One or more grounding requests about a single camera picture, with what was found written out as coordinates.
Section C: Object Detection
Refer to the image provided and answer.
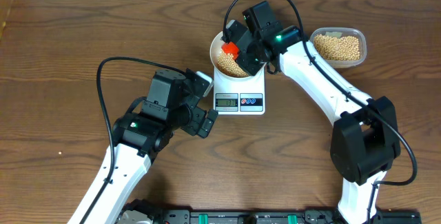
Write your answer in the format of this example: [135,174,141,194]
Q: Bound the red plastic measuring scoop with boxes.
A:
[221,42,240,60]

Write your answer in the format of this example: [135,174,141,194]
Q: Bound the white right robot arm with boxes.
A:
[223,1,400,223]

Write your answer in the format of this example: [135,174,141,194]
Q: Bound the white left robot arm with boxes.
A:
[70,69,218,223]

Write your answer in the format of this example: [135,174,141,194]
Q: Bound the soybeans in bowl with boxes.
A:
[217,51,248,78]

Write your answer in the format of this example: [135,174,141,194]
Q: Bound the white digital kitchen scale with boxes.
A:
[213,68,265,115]

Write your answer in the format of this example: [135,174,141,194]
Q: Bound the beige plastic bowl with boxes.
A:
[209,32,265,82]

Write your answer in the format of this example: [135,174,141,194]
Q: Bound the clear container of soybeans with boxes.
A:
[309,28,367,68]

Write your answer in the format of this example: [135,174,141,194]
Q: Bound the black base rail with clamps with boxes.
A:
[116,198,423,224]

